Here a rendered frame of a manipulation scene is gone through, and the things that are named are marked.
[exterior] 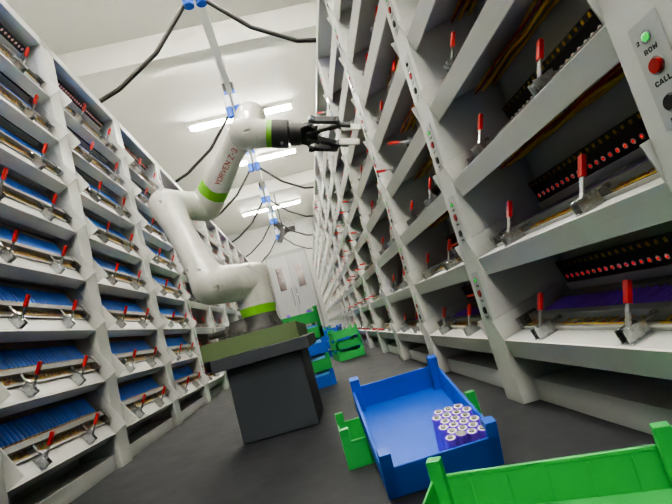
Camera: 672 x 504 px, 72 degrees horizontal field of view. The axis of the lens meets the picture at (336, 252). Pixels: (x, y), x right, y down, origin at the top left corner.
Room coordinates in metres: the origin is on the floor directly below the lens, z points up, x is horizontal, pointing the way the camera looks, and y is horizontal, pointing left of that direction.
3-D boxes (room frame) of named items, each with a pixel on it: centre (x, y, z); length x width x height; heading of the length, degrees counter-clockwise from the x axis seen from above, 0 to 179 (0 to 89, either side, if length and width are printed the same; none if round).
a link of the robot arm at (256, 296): (1.64, 0.33, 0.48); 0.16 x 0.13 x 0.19; 138
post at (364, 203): (2.58, -0.29, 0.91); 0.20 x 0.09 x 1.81; 95
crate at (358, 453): (1.11, -0.05, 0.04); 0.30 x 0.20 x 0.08; 95
